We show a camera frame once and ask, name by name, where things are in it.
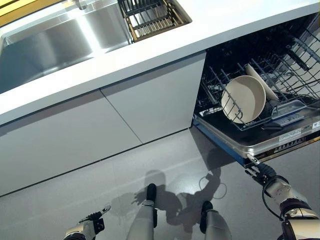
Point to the narrow white cabinet door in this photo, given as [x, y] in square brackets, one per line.
[155, 100]

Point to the chrome kitchen faucet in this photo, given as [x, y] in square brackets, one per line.
[80, 4]

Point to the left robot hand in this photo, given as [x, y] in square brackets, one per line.
[96, 218]

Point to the black dish rack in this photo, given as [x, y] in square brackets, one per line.
[155, 22]

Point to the cream ceramic plate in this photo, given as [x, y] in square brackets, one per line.
[265, 83]
[247, 97]

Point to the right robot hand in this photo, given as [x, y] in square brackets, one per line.
[262, 171]

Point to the dark framed amber window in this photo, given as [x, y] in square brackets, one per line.
[15, 12]

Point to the wide white cabinet door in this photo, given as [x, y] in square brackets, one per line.
[62, 145]

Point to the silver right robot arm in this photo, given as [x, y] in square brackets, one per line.
[295, 207]

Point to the stainless steel sink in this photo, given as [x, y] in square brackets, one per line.
[62, 40]

